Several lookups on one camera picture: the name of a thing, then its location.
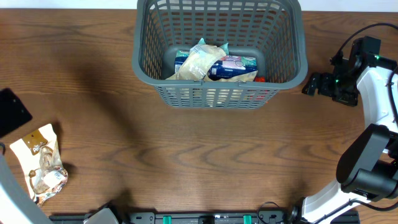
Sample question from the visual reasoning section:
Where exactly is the white brown treat pouch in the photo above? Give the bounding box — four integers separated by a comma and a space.
10, 124, 68, 207

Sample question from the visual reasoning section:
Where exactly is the teal snack wrapper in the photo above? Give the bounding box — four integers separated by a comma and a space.
198, 38, 229, 55

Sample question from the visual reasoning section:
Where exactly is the beige clear pouch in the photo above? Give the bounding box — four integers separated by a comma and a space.
167, 44, 226, 81

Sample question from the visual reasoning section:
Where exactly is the blue tissue pack box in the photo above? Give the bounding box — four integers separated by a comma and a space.
167, 50, 258, 81

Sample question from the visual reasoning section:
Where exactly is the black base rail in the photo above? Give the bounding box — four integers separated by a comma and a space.
49, 210, 361, 224

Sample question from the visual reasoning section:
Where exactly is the red snack bar package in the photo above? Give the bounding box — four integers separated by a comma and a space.
254, 77, 269, 100

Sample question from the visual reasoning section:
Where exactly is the grey plastic lattice basket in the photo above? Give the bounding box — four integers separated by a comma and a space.
132, 0, 308, 109

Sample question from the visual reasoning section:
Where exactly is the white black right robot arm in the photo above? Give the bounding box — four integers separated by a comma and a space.
284, 36, 397, 223

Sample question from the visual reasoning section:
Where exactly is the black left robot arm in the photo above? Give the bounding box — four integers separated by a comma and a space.
1, 88, 119, 224

